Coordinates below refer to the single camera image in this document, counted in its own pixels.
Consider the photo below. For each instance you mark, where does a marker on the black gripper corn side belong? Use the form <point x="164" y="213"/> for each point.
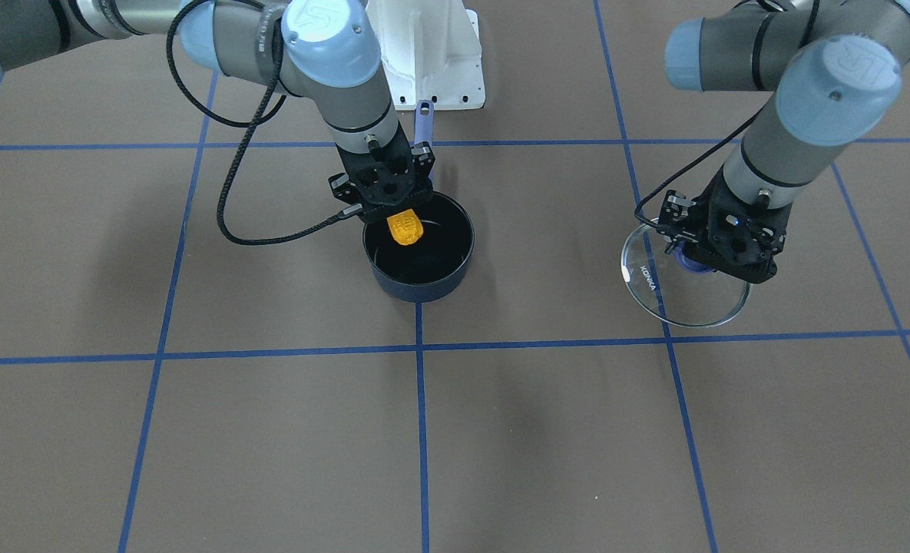
<point x="425" y="163"/>

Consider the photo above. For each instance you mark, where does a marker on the glass pot lid blue knob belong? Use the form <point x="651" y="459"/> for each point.
<point x="675" y="289"/>

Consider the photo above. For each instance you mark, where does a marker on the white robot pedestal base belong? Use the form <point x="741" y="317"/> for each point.
<point x="431" y="51"/>

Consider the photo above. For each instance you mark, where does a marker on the dark blue saucepan purple handle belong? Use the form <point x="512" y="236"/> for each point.
<point x="432" y="267"/>

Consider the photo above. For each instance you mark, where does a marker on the yellow corn cob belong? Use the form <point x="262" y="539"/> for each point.
<point x="405" y="228"/>

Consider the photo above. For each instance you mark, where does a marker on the brown paper table cover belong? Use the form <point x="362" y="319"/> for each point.
<point x="163" y="390"/>

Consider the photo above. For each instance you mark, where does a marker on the black gripper lid side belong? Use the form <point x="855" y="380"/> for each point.
<point x="675" y="213"/>

